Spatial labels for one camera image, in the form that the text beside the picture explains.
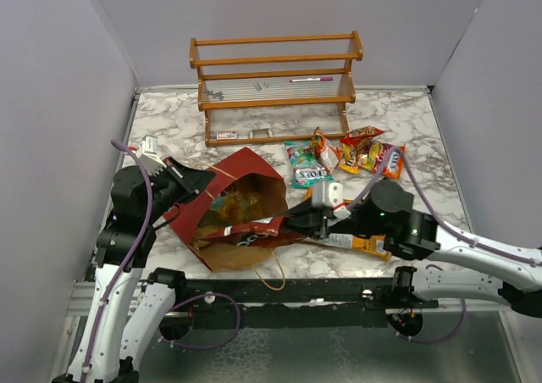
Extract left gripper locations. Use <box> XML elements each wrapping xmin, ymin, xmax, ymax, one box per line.
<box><xmin>144</xmin><ymin>155</ymin><xmax>217</xmax><ymax>223</ymax></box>

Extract red white chip bag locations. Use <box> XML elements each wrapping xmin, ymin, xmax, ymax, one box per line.
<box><xmin>202</xmin><ymin>216</ymin><xmax>307</xmax><ymax>247</ymax></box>

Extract green Fox's mint bag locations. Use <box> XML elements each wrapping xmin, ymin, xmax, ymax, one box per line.
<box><xmin>285</xmin><ymin>141</ymin><xmax>333</xmax><ymax>189</ymax></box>

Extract gold snack bag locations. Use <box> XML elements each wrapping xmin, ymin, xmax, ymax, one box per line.
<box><xmin>190</xmin><ymin>186</ymin><xmax>287</xmax><ymax>251</ymax></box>

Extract red brown paper bag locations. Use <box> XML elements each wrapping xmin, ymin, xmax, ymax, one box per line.
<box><xmin>163</xmin><ymin>147</ymin><xmax>288</xmax><ymax>273</ymax></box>

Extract small orange candy packet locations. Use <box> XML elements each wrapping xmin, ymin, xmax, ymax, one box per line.
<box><xmin>310</xmin><ymin>127</ymin><xmax>343</xmax><ymax>174</ymax></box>

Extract large orange snack bag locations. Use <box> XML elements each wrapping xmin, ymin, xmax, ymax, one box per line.
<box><xmin>303</xmin><ymin>186</ymin><xmax>393</xmax><ymax>262</ymax></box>

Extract red nut snack bag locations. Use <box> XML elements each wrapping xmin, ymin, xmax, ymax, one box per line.
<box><xmin>340</xmin><ymin>125</ymin><xmax>384</xmax><ymax>148</ymax></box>

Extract orange Fox's candy bag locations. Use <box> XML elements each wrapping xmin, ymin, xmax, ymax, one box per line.
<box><xmin>358</xmin><ymin>140</ymin><xmax>406</xmax><ymax>180</ymax></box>

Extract yellow M&M's candy bag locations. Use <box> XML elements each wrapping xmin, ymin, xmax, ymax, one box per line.
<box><xmin>340</xmin><ymin>144</ymin><xmax>365</xmax><ymax>174</ymax></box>

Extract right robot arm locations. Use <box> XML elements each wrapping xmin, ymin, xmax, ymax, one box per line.
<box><xmin>278</xmin><ymin>179</ymin><xmax>541</xmax><ymax>318</ymax></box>

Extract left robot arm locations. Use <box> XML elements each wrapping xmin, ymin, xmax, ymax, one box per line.
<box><xmin>55</xmin><ymin>158</ymin><xmax>215</xmax><ymax>382</ymax></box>

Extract small red white card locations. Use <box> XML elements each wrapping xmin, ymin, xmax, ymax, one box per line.
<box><xmin>216</xmin><ymin>130</ymin><xmax>237</xmax><ymax>141</ymax></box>

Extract grey clips on rack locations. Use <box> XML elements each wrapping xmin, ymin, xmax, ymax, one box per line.
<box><xmin>203</xmin><ymin>80</ymin><xmax>269</xmax><ymax>101</ymax></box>

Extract wooden two-tier rack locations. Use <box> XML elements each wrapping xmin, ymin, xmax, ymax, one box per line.
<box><xmin>189</xmin><ymin>31</ymin><xmax>364</xmax><ymax>147</ymax></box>

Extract pink white marker pen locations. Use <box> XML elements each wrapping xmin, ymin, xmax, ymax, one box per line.
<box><xmin>289</xmin><ymin>76</ymin><xmax>334</xmax><ymax>83</ymax></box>

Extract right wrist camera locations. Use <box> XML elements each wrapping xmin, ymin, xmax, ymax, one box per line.
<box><xmin>311</xmin><ymin>180</ymin><xmax>351</xmax><ymax>219</ymax></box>

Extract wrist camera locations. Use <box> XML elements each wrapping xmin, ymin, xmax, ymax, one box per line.
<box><xmin>311</xmin><ymin>180</ymin><xmax>351</xmax><ymax>219</ymax></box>
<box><xmin>129</xmin><ymin>135</ymin><xmax>167</xmax><ymax>180</ymax></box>

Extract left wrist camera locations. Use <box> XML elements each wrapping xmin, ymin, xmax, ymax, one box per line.
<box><xmin>129</xmin><ymin>135</ymin><xmax>167</xmax><ymax>180</ymax></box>

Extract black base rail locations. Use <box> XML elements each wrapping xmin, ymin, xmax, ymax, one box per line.
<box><xmin>178</xmin><ymin>277</ymin><xmax>438</xmax><ymax>329</ymax></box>

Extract small white frame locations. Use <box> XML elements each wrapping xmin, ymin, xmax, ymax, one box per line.
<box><xmin>249</xmin><ymin>128</ymin><xmax>274</xmax><ymax>139</ymax></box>

